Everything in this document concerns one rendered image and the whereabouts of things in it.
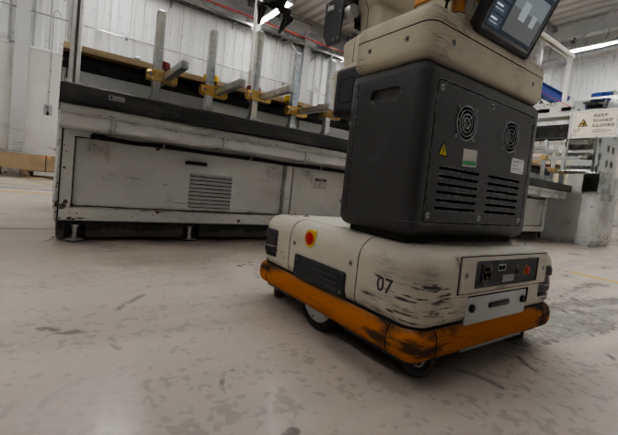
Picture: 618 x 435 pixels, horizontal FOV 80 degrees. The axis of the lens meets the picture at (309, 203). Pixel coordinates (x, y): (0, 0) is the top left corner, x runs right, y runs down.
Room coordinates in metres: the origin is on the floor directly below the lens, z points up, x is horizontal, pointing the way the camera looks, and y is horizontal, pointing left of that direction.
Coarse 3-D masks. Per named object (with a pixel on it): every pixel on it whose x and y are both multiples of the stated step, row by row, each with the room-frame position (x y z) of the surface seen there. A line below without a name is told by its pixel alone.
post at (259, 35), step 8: (256, 32) 2.01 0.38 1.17; (264, 32) 2.00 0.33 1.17; (256, 40) 2.00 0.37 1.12; (256, 48) 1.99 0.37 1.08; (256, 56) 1.99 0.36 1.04; (256, 64) 1.98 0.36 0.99; (256, 72) 1.99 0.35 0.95; (256, 80) 1.99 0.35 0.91; (256, 88) 1.99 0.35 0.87; (256, 104) 2.00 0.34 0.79; (248, 112) 2.01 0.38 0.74; (256, 112) 2.00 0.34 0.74
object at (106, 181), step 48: (144, 96) 1.88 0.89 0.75; (192, 96) 2.02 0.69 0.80; (240, 96) 2.17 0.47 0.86; (96, 144) 1.79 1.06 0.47; (96, 192) 1.80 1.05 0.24; (144, 192) 1.93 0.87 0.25; (192, 192) 2.07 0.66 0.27; (240, 192) 2.24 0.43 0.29; (288, 192) 2.40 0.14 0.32; (336, 192) 2.68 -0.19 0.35
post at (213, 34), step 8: (216, 32) 1.85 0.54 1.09; (216, 40) 1.85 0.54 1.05; (208, 48) 1.86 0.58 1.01; (216, 48) 1.86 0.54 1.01; (208, 56) 1.85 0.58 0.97; (208, 64) 1.85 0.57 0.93; (208, 72) 1.84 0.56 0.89; (208, 80) 1.84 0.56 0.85; (208, 96) 1.84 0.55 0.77; (208, 104) 1.85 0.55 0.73
